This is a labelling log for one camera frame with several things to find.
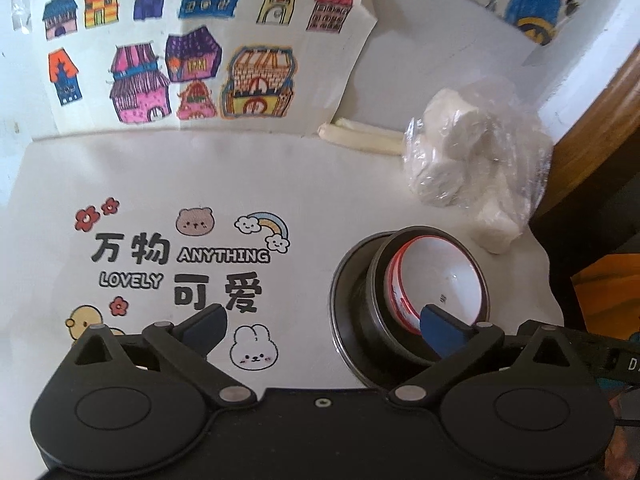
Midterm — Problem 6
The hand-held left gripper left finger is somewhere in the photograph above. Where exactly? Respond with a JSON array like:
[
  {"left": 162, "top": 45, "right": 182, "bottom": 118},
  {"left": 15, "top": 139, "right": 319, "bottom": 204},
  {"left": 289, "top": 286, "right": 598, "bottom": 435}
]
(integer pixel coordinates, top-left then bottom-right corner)
[{"left": 62, "top": 305, "right": 258, "bottom": 406}]

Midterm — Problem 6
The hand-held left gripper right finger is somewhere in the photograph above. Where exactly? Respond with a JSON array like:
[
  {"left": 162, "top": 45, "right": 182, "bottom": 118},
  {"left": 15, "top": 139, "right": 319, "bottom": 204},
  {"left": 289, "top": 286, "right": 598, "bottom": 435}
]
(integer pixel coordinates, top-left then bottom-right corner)
[{"left": 387, "top": 305, "right": 583, "bottom": 406}]

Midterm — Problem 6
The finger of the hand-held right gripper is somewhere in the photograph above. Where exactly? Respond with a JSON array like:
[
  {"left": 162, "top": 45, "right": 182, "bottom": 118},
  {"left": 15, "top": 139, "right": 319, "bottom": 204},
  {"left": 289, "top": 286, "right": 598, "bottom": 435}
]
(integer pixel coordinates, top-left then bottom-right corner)
[{"left": 559, "top": 332, "right": 603, "bottom": 377}]

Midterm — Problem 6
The white red-rimmed ceramic bowl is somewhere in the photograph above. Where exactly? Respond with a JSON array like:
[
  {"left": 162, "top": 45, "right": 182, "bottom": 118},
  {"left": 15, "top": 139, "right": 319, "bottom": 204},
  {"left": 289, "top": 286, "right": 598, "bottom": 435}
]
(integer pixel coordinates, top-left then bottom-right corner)
[
  {"left": 387, "top": 247, "right": 426, "bottom": 335},
  {"left": 395, "top": 238, "right": 486, "bottom": 331}
]

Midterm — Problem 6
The deep steel bowl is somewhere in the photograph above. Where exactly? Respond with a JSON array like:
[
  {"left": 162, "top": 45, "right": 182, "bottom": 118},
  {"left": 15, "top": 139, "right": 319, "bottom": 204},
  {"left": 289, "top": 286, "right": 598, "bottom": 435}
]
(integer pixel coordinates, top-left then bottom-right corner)
[{"left": 368, "top": 226, "right": 492, "bottom": 367}]

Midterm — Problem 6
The round steel plate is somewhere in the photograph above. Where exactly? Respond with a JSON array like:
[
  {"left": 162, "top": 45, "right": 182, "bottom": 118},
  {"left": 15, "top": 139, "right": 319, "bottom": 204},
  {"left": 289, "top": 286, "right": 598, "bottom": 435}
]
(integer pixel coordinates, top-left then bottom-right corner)
[{"left": 336, "top": 237, "right": 401, "bottom": 381}]

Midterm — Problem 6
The black metal bowl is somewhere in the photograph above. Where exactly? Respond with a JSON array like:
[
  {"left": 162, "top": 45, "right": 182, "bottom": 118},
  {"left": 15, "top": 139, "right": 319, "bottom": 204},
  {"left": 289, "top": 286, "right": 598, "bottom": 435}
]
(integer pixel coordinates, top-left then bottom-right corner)
[{"left": 328, "top": 232, "right": 493, "bottom": 392}]

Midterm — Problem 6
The painting of orange dress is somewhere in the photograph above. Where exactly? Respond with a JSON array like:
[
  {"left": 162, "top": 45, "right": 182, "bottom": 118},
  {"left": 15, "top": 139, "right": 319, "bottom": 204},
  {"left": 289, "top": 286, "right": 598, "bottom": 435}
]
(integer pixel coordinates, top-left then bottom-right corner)
[{"left": 570, "top": 254, "right": 640, "bottom": 337}]

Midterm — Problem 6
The printed white cloth mat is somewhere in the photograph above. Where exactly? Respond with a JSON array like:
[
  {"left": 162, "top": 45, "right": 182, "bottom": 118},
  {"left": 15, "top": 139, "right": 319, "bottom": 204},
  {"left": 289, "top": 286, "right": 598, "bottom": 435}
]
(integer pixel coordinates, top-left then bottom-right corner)
[{"left": 0, "top": 129, "right": 565, "bottom": 397}]

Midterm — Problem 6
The clear bag of white rolls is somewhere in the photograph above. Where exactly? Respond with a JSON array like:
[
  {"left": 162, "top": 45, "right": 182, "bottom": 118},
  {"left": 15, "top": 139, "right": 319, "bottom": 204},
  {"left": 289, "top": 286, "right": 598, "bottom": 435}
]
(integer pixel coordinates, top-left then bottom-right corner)
[{"left": 402, "top": 77, "right": 554, "bottom": 257}]

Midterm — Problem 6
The cream stick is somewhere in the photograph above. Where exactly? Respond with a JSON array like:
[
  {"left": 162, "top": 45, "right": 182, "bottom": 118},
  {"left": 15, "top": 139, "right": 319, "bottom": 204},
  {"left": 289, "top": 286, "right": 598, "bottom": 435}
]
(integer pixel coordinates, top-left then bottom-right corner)
[
  {"left": 334, "top": 117, "right": 407, "bottom": 142},
  {"left": 317, "top": 124, "right": 406, "bottom": 157}
]

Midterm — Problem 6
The coloured houses drawing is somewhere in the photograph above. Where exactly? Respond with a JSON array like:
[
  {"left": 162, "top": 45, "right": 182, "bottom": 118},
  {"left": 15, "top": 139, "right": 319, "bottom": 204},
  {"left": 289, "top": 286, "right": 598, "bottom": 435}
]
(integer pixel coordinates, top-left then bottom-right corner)
[{"left": 9, "top": 0, "right": 379, "bottom": 142}]

